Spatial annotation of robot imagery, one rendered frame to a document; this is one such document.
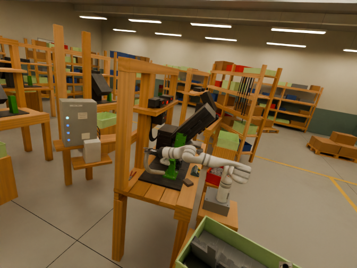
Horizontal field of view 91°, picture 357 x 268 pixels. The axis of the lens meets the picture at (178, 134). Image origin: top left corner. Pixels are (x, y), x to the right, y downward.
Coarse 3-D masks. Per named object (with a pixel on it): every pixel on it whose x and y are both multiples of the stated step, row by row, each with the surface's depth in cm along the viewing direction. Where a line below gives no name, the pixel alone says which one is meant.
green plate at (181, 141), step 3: (177, 132) 196; (177, 135) 196; (180, 135) 195; (186, 135) 194; (177, 138) 196; (180, 138) 196; (183, 138) 195; (177, 141) 196; (180, 141) 196; (183, 141) 195; (174, 144) 197; (177, 144) 196; (180, 144) 196; (183, 144) 195; (174, 147) 197; (177, 147) 197
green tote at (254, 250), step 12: (204, 228) 131; (216, 228) 125; (228, 228) 120; (228, 240) 122; (240, 240) 117; (252, 252) 114; (264, 252) 110; (180, 264) 93; (264, 264) 112; (276, 264) 108
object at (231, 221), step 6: (204, 192) 171; (204, 198) 163; (234, 204) 161; (204, 210) 149; (234, 210) 154; (198, 216) 143; (204, 216) 142; (210, 216) 143; (216, 216) 144; (222, 216) 145; (228, 216) 146; (234, 216) 147; (222, 222) 139; (228, 222) 140; (234, 222) 141; (234, 228) 137
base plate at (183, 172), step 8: (152, 168) 189; (160, 168) 191; (184, 168) 199; (144, 176) 173; (152, 176) 175; (160, 176) 177; (184, 176) 184; (160, 184) 165; (168, 184) 167; (176, 184) 169
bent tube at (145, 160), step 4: (144, 148) 120; (148, 148) 119; (144, 156) 119; (148, 156) 119; (144, 160) 118; (144, 164) 118; (144, 168) 119; (148, 168) 119; (148, 172) 121; (152, 172) 123; (156, 172) 126; (160, 172) 131; (164, 172) 135
